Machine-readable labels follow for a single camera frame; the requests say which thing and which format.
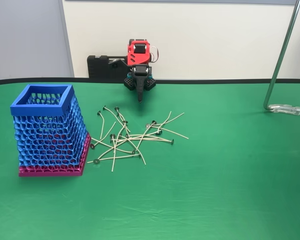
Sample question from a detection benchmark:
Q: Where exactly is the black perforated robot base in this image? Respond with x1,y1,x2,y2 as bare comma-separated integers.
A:
124,74,157,91

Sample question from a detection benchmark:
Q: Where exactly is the blue lattice box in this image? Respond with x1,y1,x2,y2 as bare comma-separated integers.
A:
10,84,92,178

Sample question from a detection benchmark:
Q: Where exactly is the black plastic tool case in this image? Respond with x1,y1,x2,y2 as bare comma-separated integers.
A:
87,54,129,80

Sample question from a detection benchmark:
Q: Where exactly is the green table cloth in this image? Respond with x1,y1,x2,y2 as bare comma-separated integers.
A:
0,79,300,240

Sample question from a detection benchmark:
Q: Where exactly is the silver metal stand pole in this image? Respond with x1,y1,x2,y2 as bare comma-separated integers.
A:
263,0,300,114

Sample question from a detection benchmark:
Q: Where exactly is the clear plastic stand clamp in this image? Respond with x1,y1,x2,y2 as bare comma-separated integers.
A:
268,103,300,117

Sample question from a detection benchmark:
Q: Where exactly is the red white servo cable loop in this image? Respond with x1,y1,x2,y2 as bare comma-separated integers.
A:
149,45,161,64

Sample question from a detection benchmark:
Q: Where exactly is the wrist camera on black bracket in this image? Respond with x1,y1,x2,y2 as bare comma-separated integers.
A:
108,57,128,70

